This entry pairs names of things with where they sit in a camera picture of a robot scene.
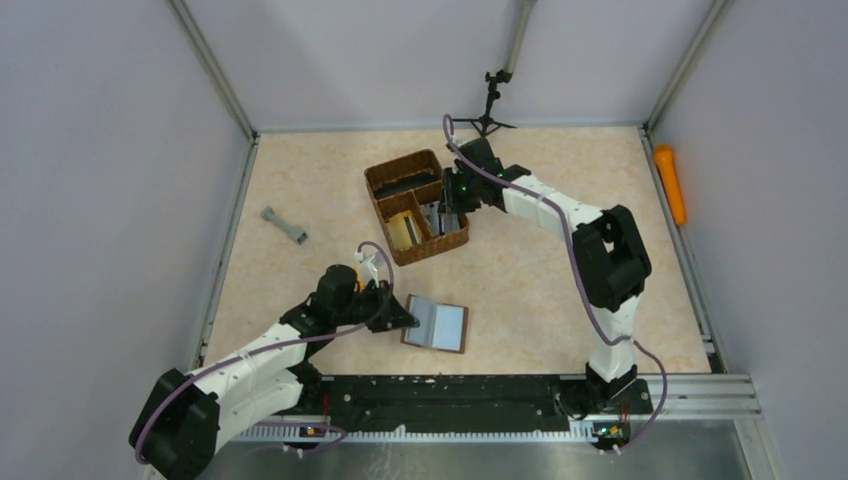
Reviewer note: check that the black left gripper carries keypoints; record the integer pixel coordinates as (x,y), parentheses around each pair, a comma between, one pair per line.
(393,316)

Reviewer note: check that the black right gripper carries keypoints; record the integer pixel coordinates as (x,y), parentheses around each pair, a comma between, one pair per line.
(450,202)

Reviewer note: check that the brown leather card holder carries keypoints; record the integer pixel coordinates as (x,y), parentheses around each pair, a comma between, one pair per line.
(441,326)

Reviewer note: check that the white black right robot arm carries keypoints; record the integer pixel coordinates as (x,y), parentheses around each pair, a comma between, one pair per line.
(608,258)

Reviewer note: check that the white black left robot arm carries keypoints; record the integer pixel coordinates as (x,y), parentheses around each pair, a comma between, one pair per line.
(188,417)

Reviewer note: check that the silver cards in basket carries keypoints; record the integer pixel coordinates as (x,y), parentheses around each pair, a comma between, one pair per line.
(440,221)

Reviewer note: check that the black cards in basket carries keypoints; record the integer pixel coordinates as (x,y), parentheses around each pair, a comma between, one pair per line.
(404,184)

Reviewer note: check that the gold cards in basket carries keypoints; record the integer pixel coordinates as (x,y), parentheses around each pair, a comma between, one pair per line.
(404,231)

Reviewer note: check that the brown wicker divided basket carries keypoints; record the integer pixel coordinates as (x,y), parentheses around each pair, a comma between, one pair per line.
(406,165)

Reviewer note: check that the black mini tripod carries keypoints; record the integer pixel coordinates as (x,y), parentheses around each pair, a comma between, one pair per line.
(485,124)

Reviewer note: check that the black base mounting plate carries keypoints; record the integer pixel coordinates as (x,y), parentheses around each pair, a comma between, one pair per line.
(464,403)

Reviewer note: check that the grey plastic dumbbell piece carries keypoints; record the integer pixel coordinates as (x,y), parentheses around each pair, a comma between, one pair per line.
(293,232)

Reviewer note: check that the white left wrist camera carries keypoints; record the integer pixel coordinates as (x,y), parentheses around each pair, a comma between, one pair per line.
(369,266)

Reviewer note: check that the orange cylinder handle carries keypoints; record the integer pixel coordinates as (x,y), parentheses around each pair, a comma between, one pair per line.
(664,161)

